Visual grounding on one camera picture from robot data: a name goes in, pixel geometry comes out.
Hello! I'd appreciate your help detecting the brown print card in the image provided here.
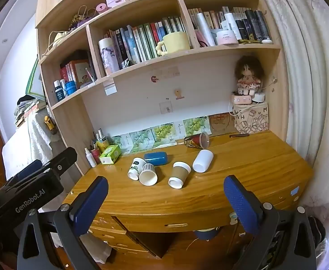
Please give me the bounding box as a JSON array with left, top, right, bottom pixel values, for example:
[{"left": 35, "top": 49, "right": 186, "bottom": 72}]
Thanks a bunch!
[{"left": 208, "top": 114, "right": 235, "bottom": 135}]

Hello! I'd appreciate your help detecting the wooden desk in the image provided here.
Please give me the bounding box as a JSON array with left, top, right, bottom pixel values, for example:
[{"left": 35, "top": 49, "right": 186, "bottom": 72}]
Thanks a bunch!
[{"left": 62, "top": 131, "right": 315, "bottom": 259}]

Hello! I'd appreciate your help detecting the yellow black tool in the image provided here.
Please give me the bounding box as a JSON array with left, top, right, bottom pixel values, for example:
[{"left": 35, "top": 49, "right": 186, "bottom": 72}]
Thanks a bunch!
[{"left": 43, "top": 115, "right": 57, "bottom": 135}]

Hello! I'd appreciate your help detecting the yellow mug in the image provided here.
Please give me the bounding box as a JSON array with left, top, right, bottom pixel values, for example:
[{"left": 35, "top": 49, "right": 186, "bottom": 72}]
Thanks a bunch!
[{"left": 157, "top": 31, "right": 191, "bottom": 56}]

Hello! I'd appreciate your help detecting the red gift box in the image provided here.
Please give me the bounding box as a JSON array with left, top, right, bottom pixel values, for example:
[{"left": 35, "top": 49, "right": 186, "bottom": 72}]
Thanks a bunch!
[{"left": 60, "top": 50, "right": 97, "bottom": 89}]

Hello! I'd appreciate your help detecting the stack of papers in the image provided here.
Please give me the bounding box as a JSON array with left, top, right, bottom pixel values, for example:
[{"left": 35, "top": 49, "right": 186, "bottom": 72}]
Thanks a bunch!
[{"left": 14, "top": 96, "right": 47, "bottom": 127}]

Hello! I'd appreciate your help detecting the row of green blue books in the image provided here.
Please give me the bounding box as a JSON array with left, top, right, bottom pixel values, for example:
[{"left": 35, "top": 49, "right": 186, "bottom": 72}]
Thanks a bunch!
[{"left": 110, "top": 15, "right": 186, "bottom": 69}]

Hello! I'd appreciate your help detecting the white rolled tube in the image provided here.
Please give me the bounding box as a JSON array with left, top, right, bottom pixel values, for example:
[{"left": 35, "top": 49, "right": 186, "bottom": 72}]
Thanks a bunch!
[{"left": 195, "top": 12, "right": 216, "bottom": 47}]

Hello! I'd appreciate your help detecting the green tissue box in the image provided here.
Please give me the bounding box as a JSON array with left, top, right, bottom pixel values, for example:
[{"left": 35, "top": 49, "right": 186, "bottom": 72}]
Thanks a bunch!
[{"left": 99, "top": 145, "right": 122, "bottom": 165}]

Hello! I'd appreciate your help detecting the row of beige books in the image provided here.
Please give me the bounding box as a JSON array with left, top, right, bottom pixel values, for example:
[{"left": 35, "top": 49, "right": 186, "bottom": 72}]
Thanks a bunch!
[{"left": 187, "top": 6, "right": 252, "bottom": 31}]

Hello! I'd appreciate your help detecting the white striped paper cup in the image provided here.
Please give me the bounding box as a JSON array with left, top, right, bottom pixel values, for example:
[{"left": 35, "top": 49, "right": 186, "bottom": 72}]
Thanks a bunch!
[{"left": 139, "top": 163, "right": 158, "bottom": 187}]

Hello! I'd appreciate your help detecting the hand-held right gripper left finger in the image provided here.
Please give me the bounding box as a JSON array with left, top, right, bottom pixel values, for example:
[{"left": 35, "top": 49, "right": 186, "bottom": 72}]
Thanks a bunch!
[{"left": 17, "top": 176, "right": 109, "bottom": 270}]

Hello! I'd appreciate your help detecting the dark bottle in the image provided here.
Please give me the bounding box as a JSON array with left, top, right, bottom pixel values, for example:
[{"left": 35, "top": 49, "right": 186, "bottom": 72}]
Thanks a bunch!
[{"left": 54, "top": 80, "right": 65, "bottom": 102}]

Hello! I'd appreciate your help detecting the clear adhesive hook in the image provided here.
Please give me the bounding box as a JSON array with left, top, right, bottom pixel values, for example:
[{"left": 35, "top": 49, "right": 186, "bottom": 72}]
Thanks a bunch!
[{"left": 159, "top": 100, "right": 173, "bottom": 115}]

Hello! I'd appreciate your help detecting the white cloth cover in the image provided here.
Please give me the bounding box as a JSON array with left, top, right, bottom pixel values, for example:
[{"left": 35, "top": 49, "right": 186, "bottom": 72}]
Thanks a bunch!
[{"left": 2, "top": 112, "right": 56, "bottom": 180}]

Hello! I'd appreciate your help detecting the white cup with green print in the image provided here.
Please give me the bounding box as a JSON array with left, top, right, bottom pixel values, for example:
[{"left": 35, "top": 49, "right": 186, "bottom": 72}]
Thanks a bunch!
[{"left": 127, "top": 157, "right": 147, "bottom": 181}]

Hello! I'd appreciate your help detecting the dried flower bag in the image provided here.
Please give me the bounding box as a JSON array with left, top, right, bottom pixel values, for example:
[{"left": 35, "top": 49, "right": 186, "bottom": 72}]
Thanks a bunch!
[{"left": 68, "top": 6, "right": 97, "bottom": 31}]

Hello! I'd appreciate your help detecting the grape print card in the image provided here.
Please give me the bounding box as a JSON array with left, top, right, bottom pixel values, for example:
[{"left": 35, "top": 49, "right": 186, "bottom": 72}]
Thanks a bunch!
[
  {"left": 183, "top": 117, "right": 210, "bottom": 138},
  {"left": 112, "top": 134, "right": 134, "bottom": 154},
  {"left": 150, "top": 123, "right": 178, "bottom": 148},
  {"left": 129, "top": 129, "right": 155, "bottom": 153}
]

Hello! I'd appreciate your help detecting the brown-haired doll in dress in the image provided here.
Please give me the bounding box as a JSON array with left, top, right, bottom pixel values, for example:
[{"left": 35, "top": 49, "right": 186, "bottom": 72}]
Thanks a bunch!
[{"left": 235, "top": 56, "right": 265, "bottom": 95}]

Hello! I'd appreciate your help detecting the white spray bottle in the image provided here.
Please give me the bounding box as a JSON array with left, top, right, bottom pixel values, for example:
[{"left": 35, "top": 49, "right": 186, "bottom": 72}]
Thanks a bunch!
[{"left": 85, "top": 148, "right": 97, "bottom": 168}]

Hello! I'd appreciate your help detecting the blue cup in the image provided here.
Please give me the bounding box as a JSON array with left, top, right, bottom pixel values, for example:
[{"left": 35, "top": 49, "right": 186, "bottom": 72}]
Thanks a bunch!
[{"left": 143, "top": 151, "right": 168, "bottom": 166}]

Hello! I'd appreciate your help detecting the white floral thermos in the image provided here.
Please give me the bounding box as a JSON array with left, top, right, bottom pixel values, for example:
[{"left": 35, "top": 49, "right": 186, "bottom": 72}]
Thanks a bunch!
[{"left": 98, "top": 37, "right": 120, "bottom": 76}]

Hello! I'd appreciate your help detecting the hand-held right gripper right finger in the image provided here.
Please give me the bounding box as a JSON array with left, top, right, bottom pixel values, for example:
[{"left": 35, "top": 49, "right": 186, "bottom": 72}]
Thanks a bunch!
[{"left": 223, "top": 175, "right": 317, "bottom": 270}]

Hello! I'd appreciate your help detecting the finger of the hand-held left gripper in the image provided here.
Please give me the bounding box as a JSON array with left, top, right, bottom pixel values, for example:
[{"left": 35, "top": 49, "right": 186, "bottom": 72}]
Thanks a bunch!
[
  {"left": 42, "top": 147, "right": 78, "bottom": 175},
  {"left": 8, "top": 159, "right": 43, "bottom": 182}
]

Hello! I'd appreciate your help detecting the plain white cup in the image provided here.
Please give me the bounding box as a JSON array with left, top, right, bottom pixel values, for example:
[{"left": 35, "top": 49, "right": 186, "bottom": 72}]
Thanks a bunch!
[{"left": 192, "top": 150, "right": 214, "bottom": 173}]

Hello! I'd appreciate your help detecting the white floral curtain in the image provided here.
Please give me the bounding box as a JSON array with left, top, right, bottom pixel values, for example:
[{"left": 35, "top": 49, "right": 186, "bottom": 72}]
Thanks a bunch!
[{"left": 251, "top": 0, "right": 329, "bottom": 261}]

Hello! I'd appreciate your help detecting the cream drawstring bag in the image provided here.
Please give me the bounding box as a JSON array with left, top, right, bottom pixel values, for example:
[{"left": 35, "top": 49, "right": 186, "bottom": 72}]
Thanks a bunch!
[{"left": 48, "top": 31, "right": 69, "bottom": 52}]

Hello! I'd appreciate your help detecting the brown sleeve paper cup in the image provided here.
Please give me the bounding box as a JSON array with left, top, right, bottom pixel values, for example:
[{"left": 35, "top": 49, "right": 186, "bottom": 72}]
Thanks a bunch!
[{"left": 168, "top": 161, "right": 192, "bottom": 189}]

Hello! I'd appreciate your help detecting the green framed board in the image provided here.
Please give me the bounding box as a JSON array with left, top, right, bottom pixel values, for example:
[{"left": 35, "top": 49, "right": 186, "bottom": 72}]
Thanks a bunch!
[{"left": 25, "top": 58, "right": 46, "bottom": 102}]

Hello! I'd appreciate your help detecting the black bottle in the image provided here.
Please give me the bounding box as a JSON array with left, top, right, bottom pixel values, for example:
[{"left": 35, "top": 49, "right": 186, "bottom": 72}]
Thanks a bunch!
[
  {"left": 244, "top": 10, "right": 259, "bottom": 40},
  {"left": 254, "top": 10, "right": 271, "bottom": 40}
]

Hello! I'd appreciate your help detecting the wooden bookshelf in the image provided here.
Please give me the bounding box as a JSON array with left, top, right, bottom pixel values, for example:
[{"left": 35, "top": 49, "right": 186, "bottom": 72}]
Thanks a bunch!
[{"left": 35, "top": 0, "right": 290, "bottom": 176}]

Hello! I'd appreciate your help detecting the red patterned cup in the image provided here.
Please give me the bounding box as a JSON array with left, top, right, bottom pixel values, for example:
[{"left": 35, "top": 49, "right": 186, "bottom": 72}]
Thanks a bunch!
[{"left": 184, "top": 131, "right": 210, "bottom": 149}]

